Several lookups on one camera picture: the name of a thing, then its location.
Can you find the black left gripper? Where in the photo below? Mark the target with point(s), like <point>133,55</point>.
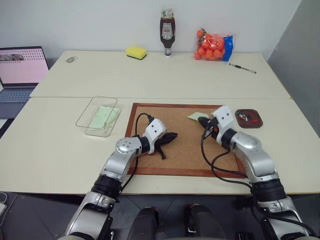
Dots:
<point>161,143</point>

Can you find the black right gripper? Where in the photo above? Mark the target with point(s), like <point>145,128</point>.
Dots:
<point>212,127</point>

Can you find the light green sticky note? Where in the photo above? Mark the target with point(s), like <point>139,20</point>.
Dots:
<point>194,115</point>
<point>113,115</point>
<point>98,117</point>

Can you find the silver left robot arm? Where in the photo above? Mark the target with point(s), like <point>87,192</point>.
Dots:
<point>121,160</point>

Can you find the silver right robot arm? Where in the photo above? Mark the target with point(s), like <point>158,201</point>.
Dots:
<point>255,155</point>

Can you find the brown square tray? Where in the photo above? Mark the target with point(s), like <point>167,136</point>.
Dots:
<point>249,118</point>

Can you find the clear plastic box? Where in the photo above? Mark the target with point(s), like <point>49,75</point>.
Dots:
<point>100,117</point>

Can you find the wood framed cork board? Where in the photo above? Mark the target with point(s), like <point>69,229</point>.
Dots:
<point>185,152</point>

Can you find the black silver pen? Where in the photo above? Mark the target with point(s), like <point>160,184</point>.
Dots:
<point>242,68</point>

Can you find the bag of orange fruits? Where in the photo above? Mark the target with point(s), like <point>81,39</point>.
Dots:
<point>211,46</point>

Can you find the dark rounded shape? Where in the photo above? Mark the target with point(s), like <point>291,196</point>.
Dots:
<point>203,222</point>
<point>145,225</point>

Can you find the yellow green sponge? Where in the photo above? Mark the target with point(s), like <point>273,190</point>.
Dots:
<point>136,52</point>

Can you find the brown sauce squeeze bottle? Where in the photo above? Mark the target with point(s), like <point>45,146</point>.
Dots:
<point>167,31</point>

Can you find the small grey round object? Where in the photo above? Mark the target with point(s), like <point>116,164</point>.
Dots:
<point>70,59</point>

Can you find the open laptop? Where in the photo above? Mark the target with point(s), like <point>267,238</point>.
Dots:
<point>20,72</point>

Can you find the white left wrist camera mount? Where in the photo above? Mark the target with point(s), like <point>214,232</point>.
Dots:
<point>155,128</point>

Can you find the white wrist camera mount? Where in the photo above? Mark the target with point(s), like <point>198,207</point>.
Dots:
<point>225,116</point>
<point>155,128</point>

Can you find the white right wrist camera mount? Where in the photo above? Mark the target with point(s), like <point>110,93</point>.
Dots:
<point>225,116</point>

